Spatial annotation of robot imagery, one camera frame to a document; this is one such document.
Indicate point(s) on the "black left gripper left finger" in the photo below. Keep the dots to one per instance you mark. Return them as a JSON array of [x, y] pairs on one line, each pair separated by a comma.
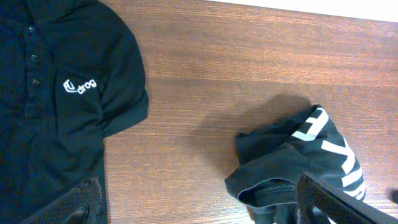
[[80, 205]]

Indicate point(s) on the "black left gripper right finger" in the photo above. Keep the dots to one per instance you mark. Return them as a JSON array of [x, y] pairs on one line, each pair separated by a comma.
[[320, 202]]

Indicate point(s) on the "dark green t-shirt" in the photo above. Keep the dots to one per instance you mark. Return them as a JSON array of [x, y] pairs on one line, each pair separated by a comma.
[[272, 159]]

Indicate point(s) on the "black zip-neck sweater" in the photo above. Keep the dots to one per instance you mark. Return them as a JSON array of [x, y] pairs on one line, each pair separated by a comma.
[[71, 75]]

